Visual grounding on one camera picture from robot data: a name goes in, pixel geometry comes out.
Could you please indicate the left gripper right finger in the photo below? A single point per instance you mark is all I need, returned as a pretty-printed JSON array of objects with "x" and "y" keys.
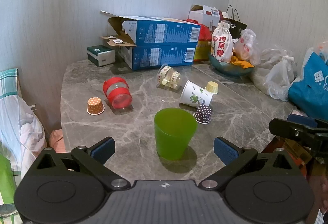
[{"x": 235, "y": 159}]

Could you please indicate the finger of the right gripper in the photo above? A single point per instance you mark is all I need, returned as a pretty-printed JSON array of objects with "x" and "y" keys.
[{"x": 306, "y": 131}]

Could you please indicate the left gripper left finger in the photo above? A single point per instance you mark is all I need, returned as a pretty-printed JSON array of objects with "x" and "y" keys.
[{"x": 92, "y": 159}]

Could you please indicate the green plastic cup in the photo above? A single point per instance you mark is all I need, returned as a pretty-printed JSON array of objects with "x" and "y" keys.
[{"x": 174, "y": 129}]

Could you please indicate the orange polka dot paper cup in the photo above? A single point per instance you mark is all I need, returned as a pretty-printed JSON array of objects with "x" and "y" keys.
[{"x": 95, "y": 106}]

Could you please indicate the dark purple dotted paper cup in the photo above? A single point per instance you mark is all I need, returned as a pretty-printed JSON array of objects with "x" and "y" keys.
[{"x": 203, "y": 114}]

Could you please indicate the red striped clear cup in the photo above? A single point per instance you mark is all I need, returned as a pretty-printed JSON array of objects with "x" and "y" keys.
[{"x": 117, "y": 92}]

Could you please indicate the yellow paper cupcake cup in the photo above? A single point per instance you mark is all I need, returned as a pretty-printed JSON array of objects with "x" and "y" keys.
[{"x": 212, "y": 87}]

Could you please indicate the white paper cup green print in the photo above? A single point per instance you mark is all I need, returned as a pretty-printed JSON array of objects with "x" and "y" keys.
[{"x": 194, "y": 95}]

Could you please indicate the clear cup cream pattern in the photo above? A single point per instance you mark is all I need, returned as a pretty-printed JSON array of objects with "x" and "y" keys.
[{"x": 169, "y": 77}]

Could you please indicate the blue shopping bag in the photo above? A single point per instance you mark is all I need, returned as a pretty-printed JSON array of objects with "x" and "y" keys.
[{"x": 309, "y": 91}]

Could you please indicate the pink cushion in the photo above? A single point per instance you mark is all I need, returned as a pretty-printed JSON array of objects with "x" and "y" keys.
[{"x": 56, "y": 141}]

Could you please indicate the clear white plastic bag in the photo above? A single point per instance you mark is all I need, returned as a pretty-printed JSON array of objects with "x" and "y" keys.
[{"x": 275, "y": 72}]

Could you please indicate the white crumpled cloth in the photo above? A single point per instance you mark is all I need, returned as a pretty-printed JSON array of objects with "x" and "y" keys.
[{"x": 22, "y": 134}]

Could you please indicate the dark teal glass bowl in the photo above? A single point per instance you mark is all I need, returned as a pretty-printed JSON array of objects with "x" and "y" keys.
[{"x": 228, "y": 68}]

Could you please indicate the orange snack packets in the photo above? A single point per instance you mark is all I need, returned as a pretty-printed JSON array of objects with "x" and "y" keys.
[{"x": 235, "y": 60}]

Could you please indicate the green white tissue box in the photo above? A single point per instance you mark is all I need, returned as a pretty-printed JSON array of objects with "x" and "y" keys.
[{"x": 101, "y": 55}]

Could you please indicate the plastic bag with snacks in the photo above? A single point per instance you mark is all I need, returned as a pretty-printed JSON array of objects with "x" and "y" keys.
[{"x": 247, "y": 48}]

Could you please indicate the lower blue cardboard box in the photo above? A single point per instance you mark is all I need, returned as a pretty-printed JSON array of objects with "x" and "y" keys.
[{"x": 153, "y": 56}]

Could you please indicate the blue cardboard box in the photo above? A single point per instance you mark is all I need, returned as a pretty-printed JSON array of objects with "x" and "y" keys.
[
  {"x": 153, "y": 56},
  {"x": 150, "y": 31}
]

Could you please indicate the red yellow package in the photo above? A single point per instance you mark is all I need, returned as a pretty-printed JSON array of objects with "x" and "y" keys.
[{"x": 203, "y": 47}]

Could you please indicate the teal plaid pillow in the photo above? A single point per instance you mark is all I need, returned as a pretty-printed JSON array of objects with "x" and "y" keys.
[{"x": 9, "y": 83}]

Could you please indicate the black paper shopping bag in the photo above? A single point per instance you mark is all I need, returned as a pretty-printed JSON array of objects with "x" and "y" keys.
[{"x": 236, "y": 26}]

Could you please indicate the upper blue cardboard box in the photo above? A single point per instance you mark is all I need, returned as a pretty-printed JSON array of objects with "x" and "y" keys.
[{"x": 150, "y": 31}]

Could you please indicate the white red cardboard box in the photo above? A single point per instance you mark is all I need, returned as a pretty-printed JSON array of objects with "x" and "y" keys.
[{"x": 206, "y": 15}]

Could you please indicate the white drawstring candy bag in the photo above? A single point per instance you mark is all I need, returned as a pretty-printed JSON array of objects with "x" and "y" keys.
[{"x": 222, "y": 43}]

